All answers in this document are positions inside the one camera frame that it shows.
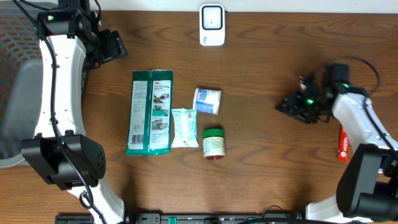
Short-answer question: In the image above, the red snack stick packet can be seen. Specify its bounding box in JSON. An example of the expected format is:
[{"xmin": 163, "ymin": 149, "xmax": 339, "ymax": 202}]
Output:
[{"xmin": 338, "ymin": 126, "xmax": 349, "ymax": 162}]

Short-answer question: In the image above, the green wipes large package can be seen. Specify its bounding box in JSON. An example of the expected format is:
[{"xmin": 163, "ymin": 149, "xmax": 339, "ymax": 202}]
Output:
[{"xmin": 126, "ymin": 70, "xmax": 174, "ymax": 156}]

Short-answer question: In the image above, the green lid jar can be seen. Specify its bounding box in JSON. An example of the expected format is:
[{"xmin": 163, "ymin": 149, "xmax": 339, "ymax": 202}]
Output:
[{"xmin": 203, "ymin": 128, "xmax": 225, "ymax": 160}]

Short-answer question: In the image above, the white blue round tub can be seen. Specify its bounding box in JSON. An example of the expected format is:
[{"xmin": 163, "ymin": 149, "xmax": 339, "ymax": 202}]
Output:
[{"xmin": 193, "ymin": 88, "xmax": 221, "ymax": 115}]

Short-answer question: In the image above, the light green wipes pack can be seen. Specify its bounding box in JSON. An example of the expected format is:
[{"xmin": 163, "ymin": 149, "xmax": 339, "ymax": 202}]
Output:
[{"xmin": 172, "ymin": 108, "xmax": 199, "ymax": 148}]

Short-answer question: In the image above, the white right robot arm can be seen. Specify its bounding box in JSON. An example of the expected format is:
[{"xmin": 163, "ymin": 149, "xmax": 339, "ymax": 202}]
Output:
[{"xmin": 276, "ymin": 84, "xmax": 397, "ymax": 223}]

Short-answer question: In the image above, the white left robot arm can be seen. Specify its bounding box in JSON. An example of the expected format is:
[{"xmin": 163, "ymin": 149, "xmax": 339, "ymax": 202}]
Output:
[{"xmin": 21, "ymin": 1, "xmax": 134, "ymax": 223}]

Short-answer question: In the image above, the white barcode scanner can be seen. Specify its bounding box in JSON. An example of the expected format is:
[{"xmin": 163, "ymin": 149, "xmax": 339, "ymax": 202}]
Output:
[{"xmin": 199, "ymin": 4, "xmax": 226, "ymax": 47}]

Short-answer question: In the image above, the grey plastic mesh basket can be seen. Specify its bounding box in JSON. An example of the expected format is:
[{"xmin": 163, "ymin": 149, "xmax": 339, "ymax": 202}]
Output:
[{"xmin": 0, "ymin": 1, "xmax": 90, "ymax": 169}]

